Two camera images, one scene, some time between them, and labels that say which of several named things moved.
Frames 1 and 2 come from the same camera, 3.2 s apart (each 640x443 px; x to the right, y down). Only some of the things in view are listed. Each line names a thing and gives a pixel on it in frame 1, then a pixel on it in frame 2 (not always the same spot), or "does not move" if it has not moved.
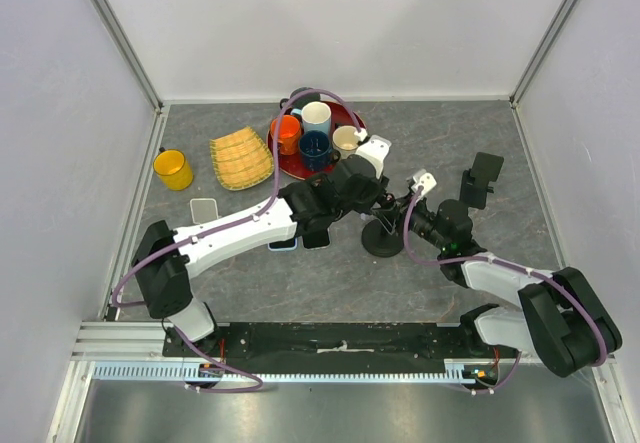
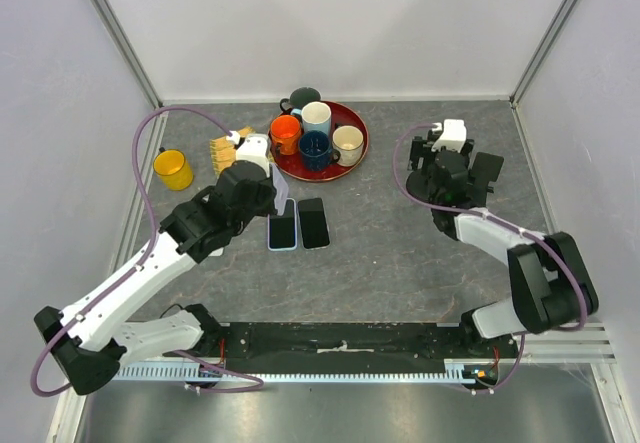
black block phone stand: (474, 182) does not move
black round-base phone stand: (381, 236) to (428, 185)
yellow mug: (173, 169) does not move
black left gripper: (365, 208) to (268, 206)
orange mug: (289, 133) does not move
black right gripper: (388, 216) to (420, 149)
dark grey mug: (299, 101) does not move
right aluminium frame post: (562, 12) does not move
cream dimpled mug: (344, 141) does not move
